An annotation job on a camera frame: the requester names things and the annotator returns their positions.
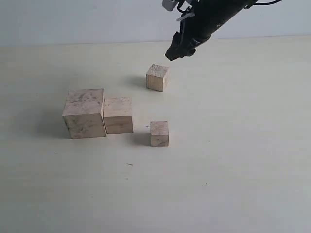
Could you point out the second largest wooden cube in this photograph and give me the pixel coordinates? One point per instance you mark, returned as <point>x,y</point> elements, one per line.
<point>118,115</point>

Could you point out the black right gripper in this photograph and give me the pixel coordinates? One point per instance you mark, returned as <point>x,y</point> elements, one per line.
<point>200,19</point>

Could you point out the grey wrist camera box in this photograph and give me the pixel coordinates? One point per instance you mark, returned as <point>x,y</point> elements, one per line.
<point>169,5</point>

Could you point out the smallest wooden cube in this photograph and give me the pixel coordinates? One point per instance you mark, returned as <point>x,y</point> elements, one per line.
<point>159,133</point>

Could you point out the third largest wooden cube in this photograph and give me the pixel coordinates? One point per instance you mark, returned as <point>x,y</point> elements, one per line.
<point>157,77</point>

